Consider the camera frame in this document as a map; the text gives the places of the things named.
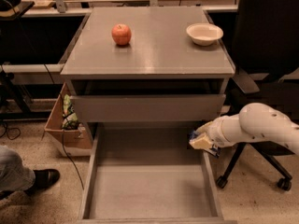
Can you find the jeans leg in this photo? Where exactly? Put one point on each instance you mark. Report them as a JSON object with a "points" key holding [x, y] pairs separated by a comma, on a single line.
{"points": [[14, 176]]}

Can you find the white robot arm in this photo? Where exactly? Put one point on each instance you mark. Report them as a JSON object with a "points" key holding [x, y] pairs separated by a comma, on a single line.
{"points": [[254, 123]]}

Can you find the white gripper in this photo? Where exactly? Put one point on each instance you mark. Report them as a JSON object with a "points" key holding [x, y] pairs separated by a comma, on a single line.
{"points": [[215, 131]]}

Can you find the black shoe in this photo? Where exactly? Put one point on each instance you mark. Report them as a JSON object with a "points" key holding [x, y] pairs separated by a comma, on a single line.
{"points": [[44, 179]]}

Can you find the red apple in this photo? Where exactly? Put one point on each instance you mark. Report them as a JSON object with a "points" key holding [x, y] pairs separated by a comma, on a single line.
{"points": [[121, 34]]}

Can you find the cardboard box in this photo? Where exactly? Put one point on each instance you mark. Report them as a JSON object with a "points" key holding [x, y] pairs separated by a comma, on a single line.
{"points": [[74, 143]]}

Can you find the grey drawer cabinet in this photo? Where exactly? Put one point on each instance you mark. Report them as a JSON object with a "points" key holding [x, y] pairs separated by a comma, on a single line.
{"points": [[160, 58]]}

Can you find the open middle drawer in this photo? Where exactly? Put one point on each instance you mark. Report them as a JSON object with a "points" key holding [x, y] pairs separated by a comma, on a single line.
{"points": [[148, 176]]}

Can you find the green snack bag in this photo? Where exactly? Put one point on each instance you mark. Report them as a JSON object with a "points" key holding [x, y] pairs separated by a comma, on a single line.
{"points": [[70, 119]]}

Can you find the black office chair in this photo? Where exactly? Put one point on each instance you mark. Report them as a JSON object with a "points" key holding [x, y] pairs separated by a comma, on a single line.
{"points": [[262, 38]]}

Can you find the closed top drawer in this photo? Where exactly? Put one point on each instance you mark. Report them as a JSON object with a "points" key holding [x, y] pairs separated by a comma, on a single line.
{"points": [[148, 108]]}

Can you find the white paper bowl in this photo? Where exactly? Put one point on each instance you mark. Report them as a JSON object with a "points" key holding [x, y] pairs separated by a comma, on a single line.
{"points": [[204, 34]]}

